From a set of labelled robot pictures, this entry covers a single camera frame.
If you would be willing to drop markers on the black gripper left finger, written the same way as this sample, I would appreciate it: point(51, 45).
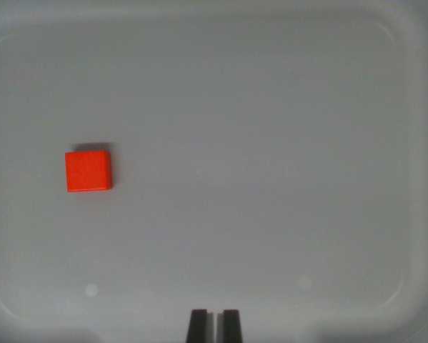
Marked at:
point(198, 327)

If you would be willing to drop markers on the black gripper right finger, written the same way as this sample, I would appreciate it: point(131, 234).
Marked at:
point(231, 327)

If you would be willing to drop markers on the red wooden block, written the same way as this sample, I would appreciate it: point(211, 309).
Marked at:
point(88, 170)

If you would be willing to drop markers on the white plastic tray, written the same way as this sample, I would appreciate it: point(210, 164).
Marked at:
point(235, 143)

